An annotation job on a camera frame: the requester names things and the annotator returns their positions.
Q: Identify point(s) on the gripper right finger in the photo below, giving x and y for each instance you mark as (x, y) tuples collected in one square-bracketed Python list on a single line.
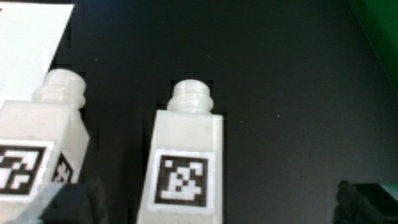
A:
[(366, 203)]

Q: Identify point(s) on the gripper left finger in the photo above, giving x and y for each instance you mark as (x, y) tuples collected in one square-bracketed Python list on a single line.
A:
[(78, 205)]

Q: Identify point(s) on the white table leg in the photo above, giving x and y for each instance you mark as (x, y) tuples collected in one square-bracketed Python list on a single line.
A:
[(43, 146), (181, 193)]

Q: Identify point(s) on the white marker sheet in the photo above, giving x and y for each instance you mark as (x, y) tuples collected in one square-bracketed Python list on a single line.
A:
[(32, 25)]

